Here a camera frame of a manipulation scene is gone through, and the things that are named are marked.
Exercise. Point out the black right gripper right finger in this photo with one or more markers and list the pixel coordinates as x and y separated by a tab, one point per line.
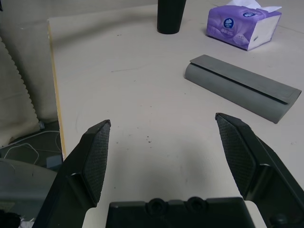
261	166

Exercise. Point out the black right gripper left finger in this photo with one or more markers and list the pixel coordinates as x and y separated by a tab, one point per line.
78	171

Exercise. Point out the grey glasses case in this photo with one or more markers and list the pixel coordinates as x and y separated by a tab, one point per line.
237	88

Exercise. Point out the grey power adapter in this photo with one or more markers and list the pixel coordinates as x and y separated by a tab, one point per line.
54	161

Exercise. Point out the beige foam sheet zigzag edge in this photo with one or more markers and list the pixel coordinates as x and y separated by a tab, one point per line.
14	107

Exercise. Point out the purple tissue pack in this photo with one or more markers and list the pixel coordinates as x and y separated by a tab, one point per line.
228	26

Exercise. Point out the black plastic cup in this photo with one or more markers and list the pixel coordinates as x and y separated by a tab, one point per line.
169	19

